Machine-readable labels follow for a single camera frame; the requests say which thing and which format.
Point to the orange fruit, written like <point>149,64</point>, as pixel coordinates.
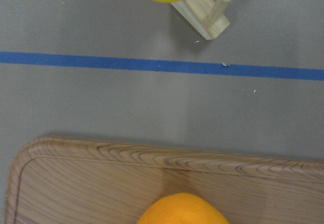
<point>182,208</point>

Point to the wooden dish rack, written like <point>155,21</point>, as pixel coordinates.
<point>205,16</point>

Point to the wooden cutting board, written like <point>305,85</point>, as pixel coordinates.
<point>66,180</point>

